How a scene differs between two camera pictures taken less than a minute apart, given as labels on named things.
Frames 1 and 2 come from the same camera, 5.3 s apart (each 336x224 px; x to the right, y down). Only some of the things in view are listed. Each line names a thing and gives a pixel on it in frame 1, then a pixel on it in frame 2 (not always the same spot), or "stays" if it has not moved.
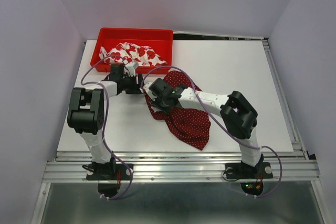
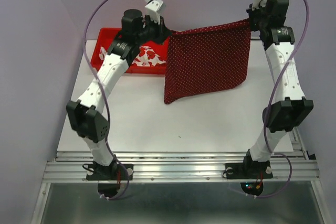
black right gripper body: [160, 103] -> [258, 19]
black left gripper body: [130, 85] -> [151, 30]
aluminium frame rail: [182, 167] stays
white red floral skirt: [144, 56] stays
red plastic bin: [161, 40] stays
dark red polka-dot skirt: [192, 128] -> [201, 58]
